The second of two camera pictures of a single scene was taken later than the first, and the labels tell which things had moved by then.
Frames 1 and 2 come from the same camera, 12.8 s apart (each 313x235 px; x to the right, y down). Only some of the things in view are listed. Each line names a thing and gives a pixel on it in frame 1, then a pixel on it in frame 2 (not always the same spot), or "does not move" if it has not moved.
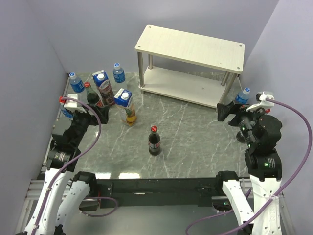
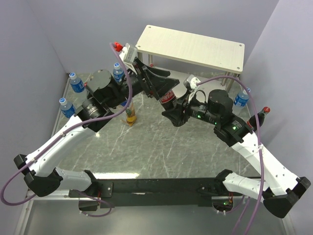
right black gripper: x=222 y=110 -> x=174 y=114
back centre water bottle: x=119 y=77 does not move
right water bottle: x=242 y=97 does not move
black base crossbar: x=111 y=193 does not move
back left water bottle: x=78 y=85 does not move
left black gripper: x=102 y=113 -> x=156 y=86
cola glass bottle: x=154 y=141 -> x=167 y=100
